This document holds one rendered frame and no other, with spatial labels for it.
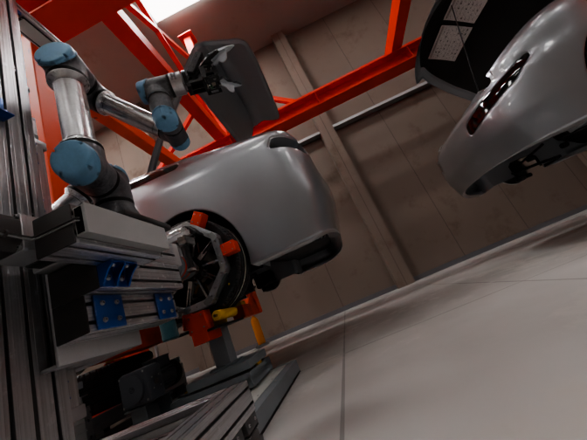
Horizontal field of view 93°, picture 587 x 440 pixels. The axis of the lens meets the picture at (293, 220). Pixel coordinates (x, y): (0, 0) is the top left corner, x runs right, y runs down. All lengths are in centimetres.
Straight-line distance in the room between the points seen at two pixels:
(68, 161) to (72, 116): 18
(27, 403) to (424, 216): 568
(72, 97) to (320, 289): 496
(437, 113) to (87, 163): 647
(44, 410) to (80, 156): 63
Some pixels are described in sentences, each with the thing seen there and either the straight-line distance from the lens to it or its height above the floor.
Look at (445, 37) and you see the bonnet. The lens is 385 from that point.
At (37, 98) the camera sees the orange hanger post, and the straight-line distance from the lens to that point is 265.
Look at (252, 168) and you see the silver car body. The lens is 205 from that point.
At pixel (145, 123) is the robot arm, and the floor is 118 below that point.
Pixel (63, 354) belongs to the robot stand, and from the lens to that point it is 90.
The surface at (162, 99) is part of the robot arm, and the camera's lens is 107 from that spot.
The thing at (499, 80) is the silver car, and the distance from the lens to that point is 270.
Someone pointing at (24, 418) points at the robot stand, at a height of 38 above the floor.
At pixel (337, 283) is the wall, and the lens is 553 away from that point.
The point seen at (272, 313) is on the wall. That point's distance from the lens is 573.
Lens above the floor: 37
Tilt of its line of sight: 17 degrees up
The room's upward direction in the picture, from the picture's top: 23 degrees counter-clockwise
